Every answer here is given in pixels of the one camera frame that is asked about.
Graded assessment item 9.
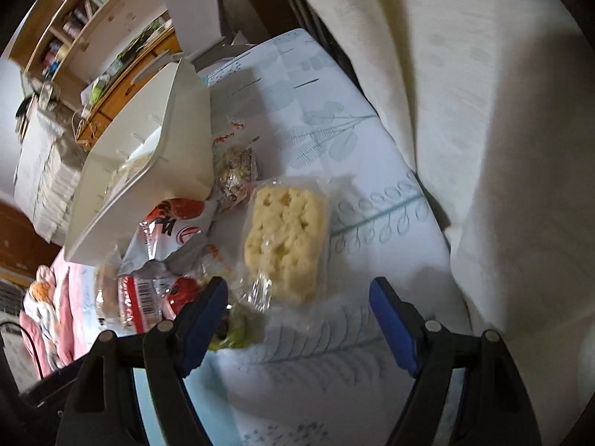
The lace-covered piano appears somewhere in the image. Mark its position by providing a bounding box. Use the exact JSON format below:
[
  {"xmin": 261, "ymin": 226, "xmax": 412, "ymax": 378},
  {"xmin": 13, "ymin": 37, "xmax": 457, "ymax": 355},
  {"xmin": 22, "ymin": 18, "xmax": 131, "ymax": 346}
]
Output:
[{"xmin": 14, "ymin": 97, "xmax": 89, "ymax": 242}]

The yellow rice cracker packet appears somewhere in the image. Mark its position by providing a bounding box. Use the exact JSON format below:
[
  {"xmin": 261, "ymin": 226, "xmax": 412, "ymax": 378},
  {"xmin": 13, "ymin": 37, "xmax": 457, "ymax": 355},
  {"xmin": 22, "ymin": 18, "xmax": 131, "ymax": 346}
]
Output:
[{"xmin": 235, "ymin": 177, "xmax": 332, "ymax": 312}]

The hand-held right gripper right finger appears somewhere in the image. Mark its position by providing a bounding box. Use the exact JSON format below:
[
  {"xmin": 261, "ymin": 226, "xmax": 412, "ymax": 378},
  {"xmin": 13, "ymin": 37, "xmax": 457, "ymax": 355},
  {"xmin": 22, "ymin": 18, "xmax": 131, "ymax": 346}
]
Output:
[{"xmin": 369, "ymin": 276, "xmax": 542, "ymax": 446}]

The white plastic storage box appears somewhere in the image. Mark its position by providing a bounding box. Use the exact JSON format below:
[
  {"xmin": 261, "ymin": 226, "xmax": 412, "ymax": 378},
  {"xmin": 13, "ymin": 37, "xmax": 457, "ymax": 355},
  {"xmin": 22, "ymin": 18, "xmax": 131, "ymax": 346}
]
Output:
[{"xmin": 62, "ymin": 58, "xmax": 215, "ymax": 263}]

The pink quilt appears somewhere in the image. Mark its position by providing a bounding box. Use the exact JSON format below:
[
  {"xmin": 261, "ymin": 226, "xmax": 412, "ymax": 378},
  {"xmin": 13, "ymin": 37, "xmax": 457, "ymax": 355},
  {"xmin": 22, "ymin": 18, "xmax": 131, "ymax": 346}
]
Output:
[{"xmin": 19, "ymin": 246, "xmax": 98, "ymax": 377}]

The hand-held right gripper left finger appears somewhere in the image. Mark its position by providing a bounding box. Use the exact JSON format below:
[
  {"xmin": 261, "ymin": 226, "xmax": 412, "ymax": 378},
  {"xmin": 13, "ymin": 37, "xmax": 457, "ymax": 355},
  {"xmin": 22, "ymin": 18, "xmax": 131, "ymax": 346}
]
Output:
[{"xmin": 56, "ymin": 276, "xmax": 229, "ymax": 446}]

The black cable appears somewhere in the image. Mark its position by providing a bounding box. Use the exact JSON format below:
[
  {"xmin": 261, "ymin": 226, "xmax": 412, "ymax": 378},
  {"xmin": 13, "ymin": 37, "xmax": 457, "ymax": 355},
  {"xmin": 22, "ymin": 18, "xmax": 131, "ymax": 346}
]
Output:
[{"xmin": 0, "ymin": 320, "xmax": 47, "ymax": 379}]

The clear nut snack packet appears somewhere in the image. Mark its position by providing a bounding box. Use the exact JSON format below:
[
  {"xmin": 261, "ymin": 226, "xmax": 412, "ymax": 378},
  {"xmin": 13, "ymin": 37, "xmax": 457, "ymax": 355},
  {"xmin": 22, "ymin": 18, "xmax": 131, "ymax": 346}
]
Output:
[{"xmin": 211, "ymin": 144, "xmax": 258, "ymax": 212}]

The cartoon printed blanket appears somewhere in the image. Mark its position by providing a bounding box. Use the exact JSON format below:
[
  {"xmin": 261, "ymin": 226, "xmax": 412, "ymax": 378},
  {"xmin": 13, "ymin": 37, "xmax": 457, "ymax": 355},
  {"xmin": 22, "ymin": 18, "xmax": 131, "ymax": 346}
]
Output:
[{"xmin": 23, "ymin": 265, "xmax": 59, "ymax": 321}]

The red clear snack packet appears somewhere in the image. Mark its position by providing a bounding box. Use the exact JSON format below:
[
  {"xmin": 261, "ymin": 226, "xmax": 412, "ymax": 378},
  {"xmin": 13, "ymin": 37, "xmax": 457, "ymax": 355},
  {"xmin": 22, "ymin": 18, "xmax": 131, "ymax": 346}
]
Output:
[{"xmin": 95, "ymin": 260, "xmax": 205, "ymax": 335}]

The green snack packet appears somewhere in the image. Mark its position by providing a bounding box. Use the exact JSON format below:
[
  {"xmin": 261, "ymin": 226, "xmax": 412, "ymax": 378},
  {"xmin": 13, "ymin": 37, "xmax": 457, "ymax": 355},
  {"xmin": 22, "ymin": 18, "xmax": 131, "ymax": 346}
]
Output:
[{"xmin": 207, "ymin": 302, "xmax": 263, "ymax": 351}]

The white red snack bag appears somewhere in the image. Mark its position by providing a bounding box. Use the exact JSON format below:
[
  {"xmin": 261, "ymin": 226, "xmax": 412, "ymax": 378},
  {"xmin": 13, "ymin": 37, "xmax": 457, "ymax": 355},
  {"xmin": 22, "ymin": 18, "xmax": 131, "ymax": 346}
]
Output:
[{"xmin": 118, "ymin": 197, "xmax": 219, "ymax": 279}]

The white flowered curtain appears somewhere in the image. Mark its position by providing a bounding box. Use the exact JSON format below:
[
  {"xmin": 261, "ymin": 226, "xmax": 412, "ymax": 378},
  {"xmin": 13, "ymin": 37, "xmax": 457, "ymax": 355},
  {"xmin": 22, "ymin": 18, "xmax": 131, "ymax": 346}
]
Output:
[{"xmin": 270, "ymin": 0, "xmax": 595, "ymax": 446}]

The grey office chair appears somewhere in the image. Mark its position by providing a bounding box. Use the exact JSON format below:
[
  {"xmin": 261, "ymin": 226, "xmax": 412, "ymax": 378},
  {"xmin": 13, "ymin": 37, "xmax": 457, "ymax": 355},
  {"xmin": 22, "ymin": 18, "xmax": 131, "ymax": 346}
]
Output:
[{"xmin": 165, "ymin": 0, "xmax": 242, "ymax": 70}]

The wooden desk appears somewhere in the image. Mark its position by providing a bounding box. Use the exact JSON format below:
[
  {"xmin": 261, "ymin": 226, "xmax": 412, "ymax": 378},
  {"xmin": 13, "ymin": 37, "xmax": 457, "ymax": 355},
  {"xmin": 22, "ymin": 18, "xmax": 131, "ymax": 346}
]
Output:
[{"xmin": 74, "ymin": 28, "xmax": 182, "ymax": 145}]

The wooden bookshelf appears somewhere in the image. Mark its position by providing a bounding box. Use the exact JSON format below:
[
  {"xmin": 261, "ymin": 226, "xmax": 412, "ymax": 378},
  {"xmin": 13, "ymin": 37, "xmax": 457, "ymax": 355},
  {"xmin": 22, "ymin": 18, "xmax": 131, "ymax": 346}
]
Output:
[{"xmin": 9, "ymin": 0, "xmax": 177, "ymax": 112}]

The wooden door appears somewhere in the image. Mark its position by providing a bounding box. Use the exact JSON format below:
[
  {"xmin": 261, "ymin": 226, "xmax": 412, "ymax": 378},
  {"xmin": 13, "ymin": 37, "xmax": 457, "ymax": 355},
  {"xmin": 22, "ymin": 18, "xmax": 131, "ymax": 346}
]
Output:
[{"xmin": 0, "ymin": 200, "xmax": 66, "ymax": 279}]

